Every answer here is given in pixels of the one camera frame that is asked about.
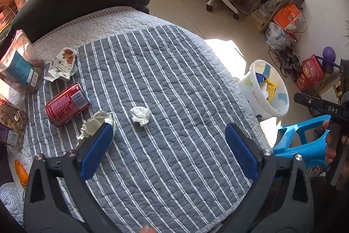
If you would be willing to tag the nut snack bag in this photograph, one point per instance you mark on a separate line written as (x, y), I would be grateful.
(13, 124)

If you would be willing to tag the orange cardboard box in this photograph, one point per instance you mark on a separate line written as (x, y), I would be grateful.
(290, 18)

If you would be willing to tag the white plastic trash bin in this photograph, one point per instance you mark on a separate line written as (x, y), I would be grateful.
(256, 94)

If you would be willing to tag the purple balloon toy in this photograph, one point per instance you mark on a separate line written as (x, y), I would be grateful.
(328, 60)

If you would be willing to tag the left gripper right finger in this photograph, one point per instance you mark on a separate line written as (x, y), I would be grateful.
(280, 198)

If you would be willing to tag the wooden shelf cabinet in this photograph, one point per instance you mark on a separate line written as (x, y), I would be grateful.
(331, 88)

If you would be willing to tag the small white paper ball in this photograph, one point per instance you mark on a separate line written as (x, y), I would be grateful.
(140, 115)

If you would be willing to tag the red soda can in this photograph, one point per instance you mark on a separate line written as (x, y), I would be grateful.
(66, 105)

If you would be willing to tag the grey striped quilt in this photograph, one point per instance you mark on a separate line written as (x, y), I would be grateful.
(175, 174)

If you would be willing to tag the stack of books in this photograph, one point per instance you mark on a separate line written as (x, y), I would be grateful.
(258, 21)

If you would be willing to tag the white plastic shopping bag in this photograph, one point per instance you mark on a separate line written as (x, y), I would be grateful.
(277, 38)

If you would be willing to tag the dark grey sofa cushion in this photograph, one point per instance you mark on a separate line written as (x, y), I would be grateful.
(39, 17)

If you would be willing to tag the white green snack wrapper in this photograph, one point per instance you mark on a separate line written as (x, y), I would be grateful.
(63, 66)

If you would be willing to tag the orange peel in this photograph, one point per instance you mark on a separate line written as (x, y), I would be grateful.
(21, 172)

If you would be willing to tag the clear bag blue label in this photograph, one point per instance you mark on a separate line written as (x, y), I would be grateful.
(21, 65)

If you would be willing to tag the person's right hand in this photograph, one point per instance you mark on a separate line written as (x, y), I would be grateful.
(330, 155)

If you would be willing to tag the beige tissue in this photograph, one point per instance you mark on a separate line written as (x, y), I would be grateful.
(90, 127)

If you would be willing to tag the yellow snack wrapper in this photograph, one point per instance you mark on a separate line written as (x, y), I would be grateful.
(270, 89)

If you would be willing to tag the red gift bag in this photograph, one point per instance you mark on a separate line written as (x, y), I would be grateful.
(311, 73)

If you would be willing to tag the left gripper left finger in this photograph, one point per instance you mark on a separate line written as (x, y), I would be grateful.
(57, 198)

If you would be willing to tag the blue paper box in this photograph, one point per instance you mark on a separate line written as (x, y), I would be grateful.
(260, 78)

